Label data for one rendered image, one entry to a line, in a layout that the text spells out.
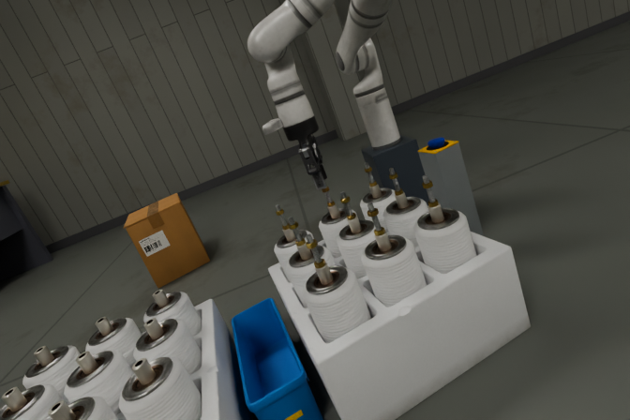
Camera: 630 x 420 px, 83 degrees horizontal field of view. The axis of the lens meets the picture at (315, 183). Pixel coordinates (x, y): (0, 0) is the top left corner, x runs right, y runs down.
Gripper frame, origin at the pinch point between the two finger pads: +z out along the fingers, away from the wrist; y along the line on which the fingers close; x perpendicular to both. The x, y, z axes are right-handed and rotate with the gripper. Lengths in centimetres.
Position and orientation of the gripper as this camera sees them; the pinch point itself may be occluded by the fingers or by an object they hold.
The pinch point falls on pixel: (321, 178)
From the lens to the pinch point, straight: 83.1
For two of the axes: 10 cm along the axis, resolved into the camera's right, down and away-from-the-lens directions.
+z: 3.5, 9.0, 2.6
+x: -9.3, 3.2, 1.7
